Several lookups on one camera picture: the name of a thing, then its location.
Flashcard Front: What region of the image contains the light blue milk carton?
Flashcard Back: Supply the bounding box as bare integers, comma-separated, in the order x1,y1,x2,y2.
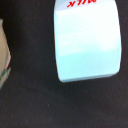
54,0,121,82

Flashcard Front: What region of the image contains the white woven placemat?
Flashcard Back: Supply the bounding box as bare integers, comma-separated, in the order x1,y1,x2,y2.
0,19,11,89

